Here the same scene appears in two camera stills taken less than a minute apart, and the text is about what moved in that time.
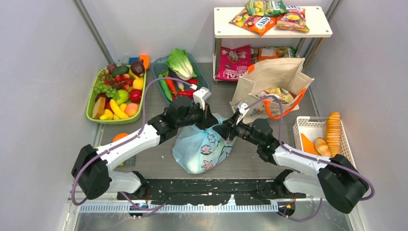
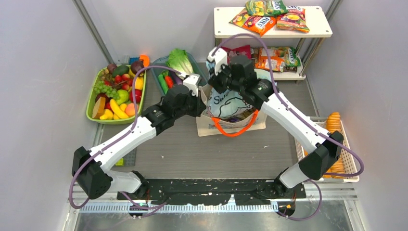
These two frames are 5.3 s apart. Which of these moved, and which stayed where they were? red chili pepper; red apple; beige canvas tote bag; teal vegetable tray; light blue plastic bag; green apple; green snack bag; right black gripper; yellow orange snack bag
Moved: light blue plastic bag; beige canvas tote bag; right black gripper
Stayed: green snack bag; red chili pepper; green apple; teal vegetable tray; yellow orange snack bag; red apple
